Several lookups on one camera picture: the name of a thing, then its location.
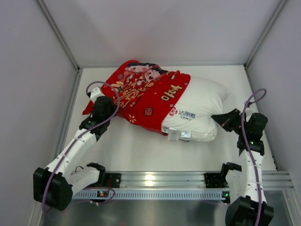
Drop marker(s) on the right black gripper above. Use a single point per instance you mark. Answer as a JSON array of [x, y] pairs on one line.
[[232, 120]]

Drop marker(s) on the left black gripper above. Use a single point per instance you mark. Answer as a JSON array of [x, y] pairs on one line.
[[103, 103]]

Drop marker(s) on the white pillow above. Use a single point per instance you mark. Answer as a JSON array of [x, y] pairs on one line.
[[191, 117]]

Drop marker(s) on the red printed pillowcase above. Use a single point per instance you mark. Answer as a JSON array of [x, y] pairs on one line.
[[144, 92]]

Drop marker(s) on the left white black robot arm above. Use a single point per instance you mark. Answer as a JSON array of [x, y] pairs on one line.
[[55, 185]]

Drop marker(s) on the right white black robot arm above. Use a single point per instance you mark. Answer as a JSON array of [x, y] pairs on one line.
[[248, 205]]

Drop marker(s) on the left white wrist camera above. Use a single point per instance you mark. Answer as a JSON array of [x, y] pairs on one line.
[[95, 93]]

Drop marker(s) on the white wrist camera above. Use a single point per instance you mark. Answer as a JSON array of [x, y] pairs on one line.
[[249, 110], [95, 93]]

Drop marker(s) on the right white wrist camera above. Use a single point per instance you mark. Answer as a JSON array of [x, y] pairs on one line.
[[249, 110]]

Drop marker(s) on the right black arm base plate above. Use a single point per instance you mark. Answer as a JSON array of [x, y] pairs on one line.
[[215, 180]]

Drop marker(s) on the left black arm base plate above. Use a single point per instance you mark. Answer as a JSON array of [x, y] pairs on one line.
[[112, 180]]

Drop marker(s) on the aluminium mounting rail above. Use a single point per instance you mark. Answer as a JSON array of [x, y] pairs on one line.
[[272, 180]]

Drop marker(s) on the slotted grey cable duct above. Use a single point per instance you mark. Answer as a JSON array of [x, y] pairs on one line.
[[206, 195]]

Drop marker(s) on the left aluminium frame post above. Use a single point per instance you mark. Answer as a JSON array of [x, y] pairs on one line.
[[50, 20]]

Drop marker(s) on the aluminium frame post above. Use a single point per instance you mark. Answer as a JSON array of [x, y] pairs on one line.
[[50, 20], [265, 32]]

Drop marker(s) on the right aluminium frame post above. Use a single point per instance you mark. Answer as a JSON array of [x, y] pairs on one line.
[[265, 32]]

